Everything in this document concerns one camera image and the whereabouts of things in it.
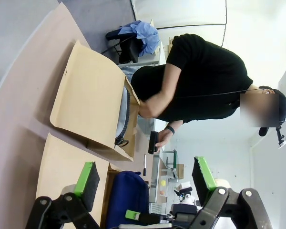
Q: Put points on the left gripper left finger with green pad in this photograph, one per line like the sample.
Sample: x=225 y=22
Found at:
x=82 y=181

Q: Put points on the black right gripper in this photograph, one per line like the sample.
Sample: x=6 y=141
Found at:
x=183 y=211

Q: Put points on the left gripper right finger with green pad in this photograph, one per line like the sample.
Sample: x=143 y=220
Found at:
x=205 y=174

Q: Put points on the black stapler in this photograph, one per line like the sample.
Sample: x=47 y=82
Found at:
x=153 y=142

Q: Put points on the cardboard box with grey case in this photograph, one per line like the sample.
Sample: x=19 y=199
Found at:
x=90 y=95

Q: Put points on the person's right forearm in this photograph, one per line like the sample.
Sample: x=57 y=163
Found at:
x=162 y=93

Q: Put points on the person's left forearm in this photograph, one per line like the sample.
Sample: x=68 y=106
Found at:
x=176 y=124

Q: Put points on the small brown cardboard box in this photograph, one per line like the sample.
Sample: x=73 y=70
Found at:
x=180 y=171

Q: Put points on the cardboard box with blue case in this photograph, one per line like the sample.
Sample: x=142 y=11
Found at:
x=62 y=162

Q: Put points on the person's left hand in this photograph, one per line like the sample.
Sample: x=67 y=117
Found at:
x=164 y=139

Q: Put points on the blue CAMPUS pencil case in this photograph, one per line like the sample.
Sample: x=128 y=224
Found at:
x=126 y=190

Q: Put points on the white humanoid robot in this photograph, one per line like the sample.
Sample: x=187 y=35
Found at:
x=184 y=193

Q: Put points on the orange ball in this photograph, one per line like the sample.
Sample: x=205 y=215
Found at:
x=161 y=191

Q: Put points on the yellow ball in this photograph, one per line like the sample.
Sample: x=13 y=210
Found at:
x=163 y=183

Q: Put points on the black wrist watch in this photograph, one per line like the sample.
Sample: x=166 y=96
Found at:
x=171 y=130

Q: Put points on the grey zip pencil case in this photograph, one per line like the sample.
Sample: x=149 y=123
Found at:
x=122 y=114

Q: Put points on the person's head with black cap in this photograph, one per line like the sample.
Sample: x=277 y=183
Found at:
x=264 y=109

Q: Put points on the person in black jacket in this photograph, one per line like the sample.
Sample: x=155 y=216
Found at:
x=205 y=78

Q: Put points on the person's blue jeans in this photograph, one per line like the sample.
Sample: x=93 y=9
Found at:
x=128 y=71

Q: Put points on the black office chair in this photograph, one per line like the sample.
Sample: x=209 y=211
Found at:
x=128 y=50

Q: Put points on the blue cloth garment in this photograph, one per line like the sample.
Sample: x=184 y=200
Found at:
x=145 y=35

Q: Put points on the green metal frame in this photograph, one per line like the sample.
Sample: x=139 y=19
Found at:
x=173 y=158

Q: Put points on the head-mounted camera with boom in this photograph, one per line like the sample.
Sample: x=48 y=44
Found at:
x=281 y=138

